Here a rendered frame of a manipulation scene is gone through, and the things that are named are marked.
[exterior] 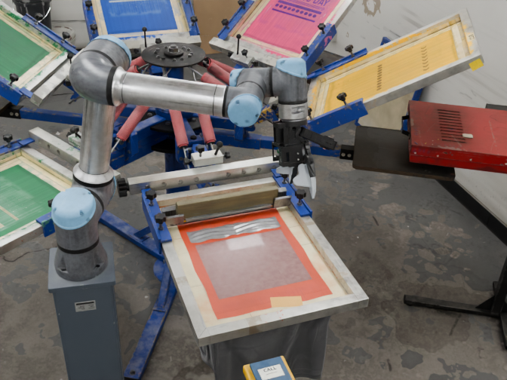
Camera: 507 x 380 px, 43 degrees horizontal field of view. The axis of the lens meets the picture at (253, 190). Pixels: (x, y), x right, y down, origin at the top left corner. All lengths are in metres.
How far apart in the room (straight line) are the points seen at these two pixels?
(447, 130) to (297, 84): 1.49
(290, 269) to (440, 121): 1.17
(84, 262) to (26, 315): 1.75
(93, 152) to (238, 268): 0.73
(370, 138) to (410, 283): 1.02
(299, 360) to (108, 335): 0.75
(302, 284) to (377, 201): 2.26
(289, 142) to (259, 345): 0.85
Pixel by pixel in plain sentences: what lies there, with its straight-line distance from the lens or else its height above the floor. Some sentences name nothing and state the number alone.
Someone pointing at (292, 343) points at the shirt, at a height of 0.74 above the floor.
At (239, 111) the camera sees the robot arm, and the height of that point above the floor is 1.77.
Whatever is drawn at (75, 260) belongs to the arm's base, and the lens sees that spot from 1.87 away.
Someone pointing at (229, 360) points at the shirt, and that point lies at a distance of 2.26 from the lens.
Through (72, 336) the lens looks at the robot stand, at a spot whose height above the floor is 0.99.
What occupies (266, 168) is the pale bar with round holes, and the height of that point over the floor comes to 1.02.
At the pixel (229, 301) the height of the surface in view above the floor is 0.96.
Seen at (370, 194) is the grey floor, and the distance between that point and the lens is 4.48.
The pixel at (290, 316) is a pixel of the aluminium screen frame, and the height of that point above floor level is 0.99.
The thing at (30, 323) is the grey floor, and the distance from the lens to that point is 3.55.
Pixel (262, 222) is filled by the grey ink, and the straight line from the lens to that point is 2.48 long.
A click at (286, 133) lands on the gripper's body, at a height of 1.66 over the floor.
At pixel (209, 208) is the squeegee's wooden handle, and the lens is 2.45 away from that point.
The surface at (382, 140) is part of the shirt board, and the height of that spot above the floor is 0.95.
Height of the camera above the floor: 2.44
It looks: 34 degrees down
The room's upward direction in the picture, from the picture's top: 3 degrees clockwise
